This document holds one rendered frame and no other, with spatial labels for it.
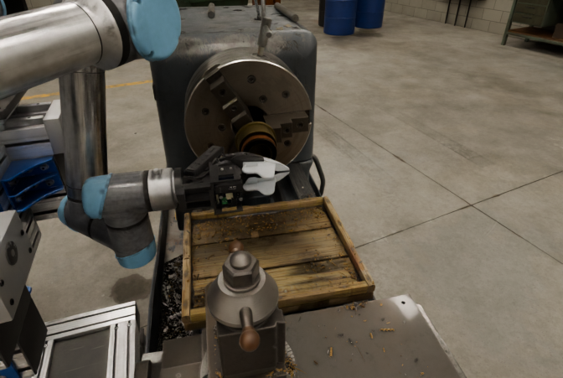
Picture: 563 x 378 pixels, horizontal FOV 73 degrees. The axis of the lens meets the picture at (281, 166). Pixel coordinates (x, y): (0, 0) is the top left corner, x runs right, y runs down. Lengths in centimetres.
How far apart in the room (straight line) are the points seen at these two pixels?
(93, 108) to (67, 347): 110
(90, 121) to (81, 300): 145
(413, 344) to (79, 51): 61
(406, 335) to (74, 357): 127
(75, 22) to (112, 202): 29
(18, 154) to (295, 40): 73
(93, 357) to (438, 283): 155
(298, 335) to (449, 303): 150
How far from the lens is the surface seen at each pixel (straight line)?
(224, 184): 66
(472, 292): 215
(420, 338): 63
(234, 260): 40
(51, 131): 102
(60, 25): 57
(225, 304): 42
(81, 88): 76
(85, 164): 79
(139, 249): 76
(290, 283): 78
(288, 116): 92
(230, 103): 85
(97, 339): 167
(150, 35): 61
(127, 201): 69
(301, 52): 107
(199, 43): 105
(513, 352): 199
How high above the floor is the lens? 146
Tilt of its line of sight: 31 degrees down
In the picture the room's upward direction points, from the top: straight up
